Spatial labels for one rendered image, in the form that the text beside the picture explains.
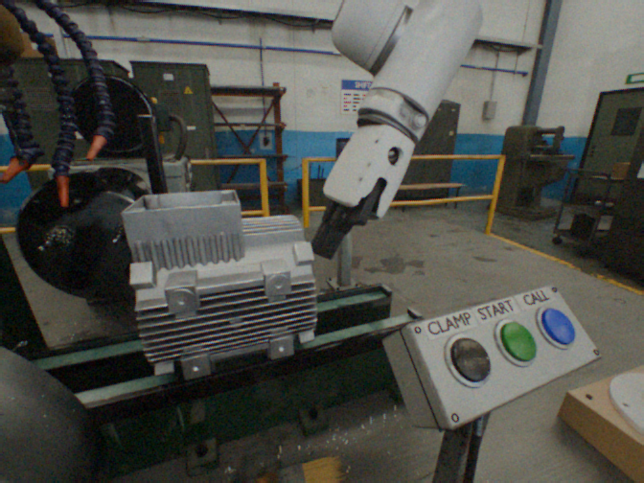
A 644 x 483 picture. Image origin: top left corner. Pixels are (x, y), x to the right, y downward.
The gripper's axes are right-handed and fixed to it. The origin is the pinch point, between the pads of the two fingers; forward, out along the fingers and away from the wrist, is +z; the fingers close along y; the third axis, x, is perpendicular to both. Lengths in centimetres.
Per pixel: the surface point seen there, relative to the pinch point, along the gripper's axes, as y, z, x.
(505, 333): -20.5, -2.2, -6.5
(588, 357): -23.1, -3.5, -14.7
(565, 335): -21.9, -4.2, -11.9
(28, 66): 330, 13, 182
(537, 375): -22.8, -0.6, -9.1
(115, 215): 26.6, 15.3, 26.3
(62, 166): 20.0, 8.8, 33.7
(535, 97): 431, -423, -522
